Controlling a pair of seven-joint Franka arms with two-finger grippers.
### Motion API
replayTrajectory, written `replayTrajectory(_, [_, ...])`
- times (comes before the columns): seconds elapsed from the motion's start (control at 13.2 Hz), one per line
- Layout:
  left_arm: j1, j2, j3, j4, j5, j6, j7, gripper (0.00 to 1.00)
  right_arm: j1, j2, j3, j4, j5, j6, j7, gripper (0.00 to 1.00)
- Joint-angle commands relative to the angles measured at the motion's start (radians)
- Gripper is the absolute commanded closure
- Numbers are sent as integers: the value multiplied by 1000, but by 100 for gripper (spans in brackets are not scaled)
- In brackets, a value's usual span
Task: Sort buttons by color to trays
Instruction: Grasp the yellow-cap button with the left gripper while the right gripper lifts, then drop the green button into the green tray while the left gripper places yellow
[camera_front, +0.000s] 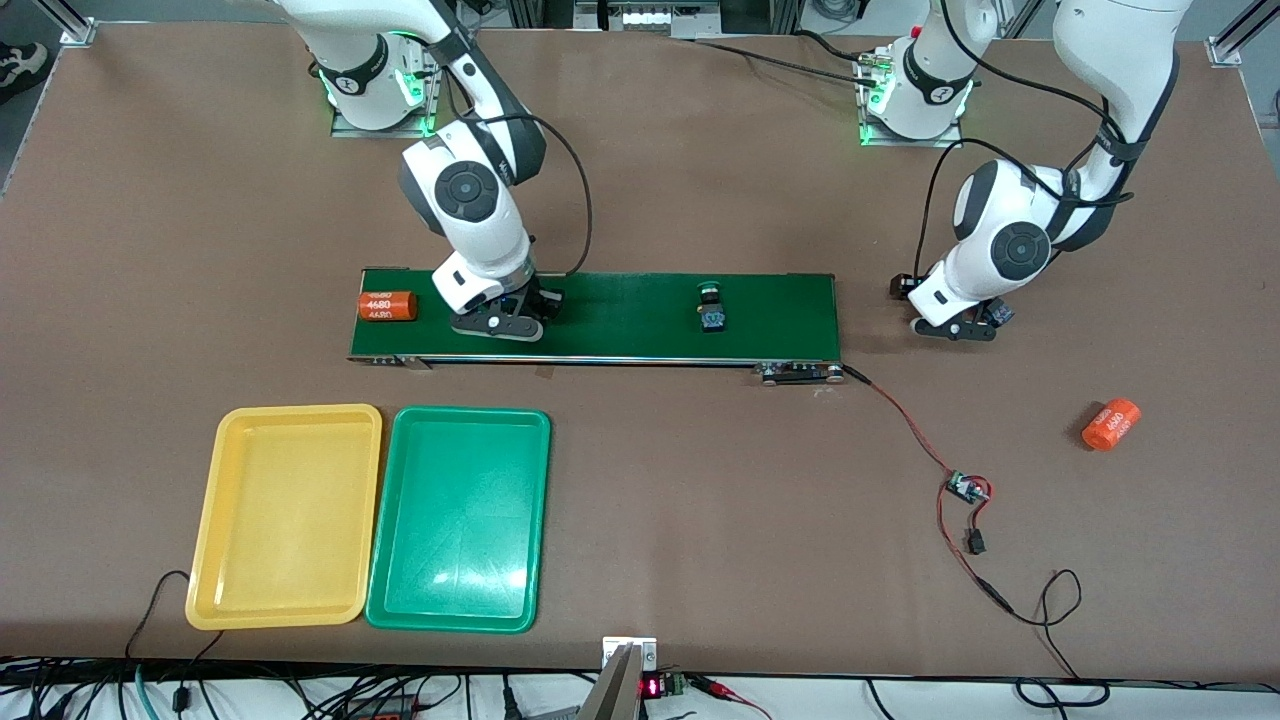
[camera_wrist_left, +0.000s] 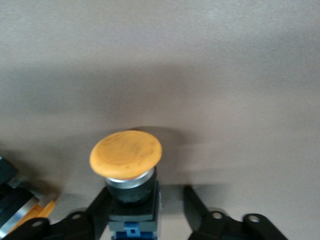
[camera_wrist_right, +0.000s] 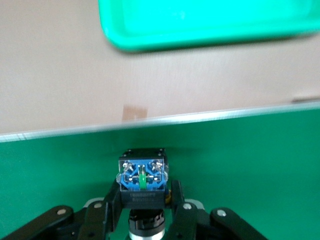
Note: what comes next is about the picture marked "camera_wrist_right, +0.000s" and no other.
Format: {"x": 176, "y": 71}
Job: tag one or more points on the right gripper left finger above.
{"x": 102, "y": 220}

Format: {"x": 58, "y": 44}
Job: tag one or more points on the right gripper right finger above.
{"x": 185, "y": 220}

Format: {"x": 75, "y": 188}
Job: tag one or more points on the green push button switch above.
{"x": 142, "y": 172}

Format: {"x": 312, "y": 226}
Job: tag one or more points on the green conveyor belt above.
{"x": 250, "y": 162}

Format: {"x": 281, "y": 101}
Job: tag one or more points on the brown tape piece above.
{"x": 128, "y": 111}

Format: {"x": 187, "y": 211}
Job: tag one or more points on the green plastic tray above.
{"x": 200, "y": 20}

